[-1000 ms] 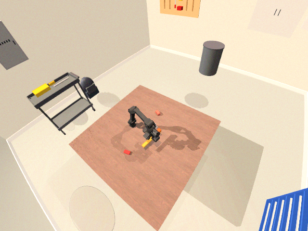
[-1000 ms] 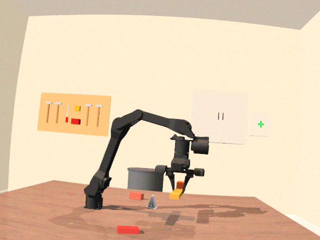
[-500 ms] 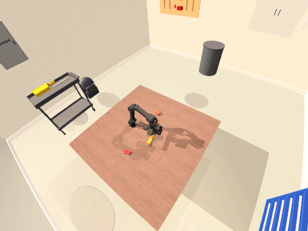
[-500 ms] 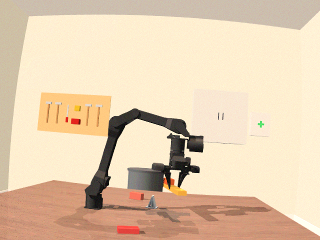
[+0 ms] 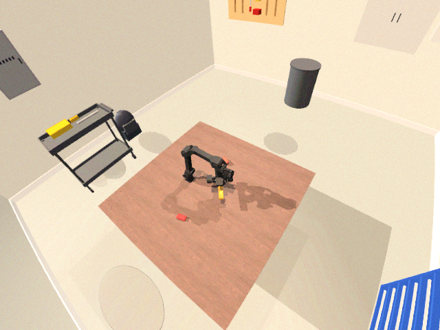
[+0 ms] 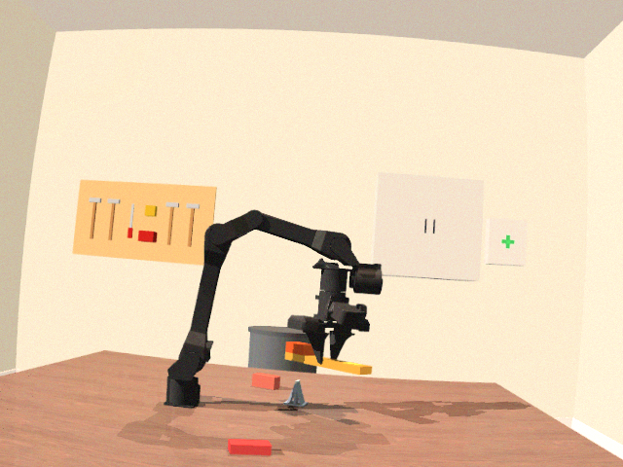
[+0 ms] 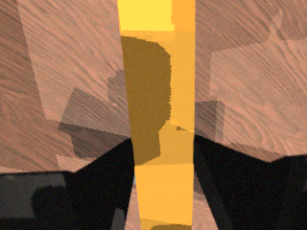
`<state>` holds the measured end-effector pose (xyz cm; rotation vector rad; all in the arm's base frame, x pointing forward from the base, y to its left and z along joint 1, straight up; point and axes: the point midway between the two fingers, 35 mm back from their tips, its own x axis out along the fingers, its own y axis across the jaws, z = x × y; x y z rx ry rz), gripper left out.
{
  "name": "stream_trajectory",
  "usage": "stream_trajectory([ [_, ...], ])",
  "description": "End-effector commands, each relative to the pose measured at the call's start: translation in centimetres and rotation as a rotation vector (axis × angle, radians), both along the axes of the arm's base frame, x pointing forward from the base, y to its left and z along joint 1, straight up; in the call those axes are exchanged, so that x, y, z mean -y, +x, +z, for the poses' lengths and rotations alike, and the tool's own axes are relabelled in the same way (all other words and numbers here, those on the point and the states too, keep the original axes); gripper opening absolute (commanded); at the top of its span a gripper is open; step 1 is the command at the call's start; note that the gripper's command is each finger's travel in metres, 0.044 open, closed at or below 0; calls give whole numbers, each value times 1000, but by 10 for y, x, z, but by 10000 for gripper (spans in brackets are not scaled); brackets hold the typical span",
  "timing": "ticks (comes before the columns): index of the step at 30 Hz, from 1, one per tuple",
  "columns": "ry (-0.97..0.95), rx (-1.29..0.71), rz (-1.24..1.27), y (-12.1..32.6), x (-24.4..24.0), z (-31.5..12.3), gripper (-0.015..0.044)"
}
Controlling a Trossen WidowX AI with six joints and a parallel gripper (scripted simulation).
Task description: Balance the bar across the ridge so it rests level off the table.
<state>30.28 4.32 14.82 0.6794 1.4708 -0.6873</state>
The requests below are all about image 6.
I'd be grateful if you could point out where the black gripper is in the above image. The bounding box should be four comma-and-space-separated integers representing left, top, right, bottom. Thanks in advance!
287, 291, 370, 364

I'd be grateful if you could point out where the yellow bar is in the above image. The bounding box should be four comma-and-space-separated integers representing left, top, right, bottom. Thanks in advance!
285, 341, 372, 375

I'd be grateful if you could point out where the orange rectangular block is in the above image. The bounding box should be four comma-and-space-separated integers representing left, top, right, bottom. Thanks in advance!
252, 373, 280, 390

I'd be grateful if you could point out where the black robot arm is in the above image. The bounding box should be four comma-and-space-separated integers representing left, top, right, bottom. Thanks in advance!
164, 209, 383, 409

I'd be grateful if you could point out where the red rectangular block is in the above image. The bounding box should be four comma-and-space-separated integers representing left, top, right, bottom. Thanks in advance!
228, 439, 272, 455

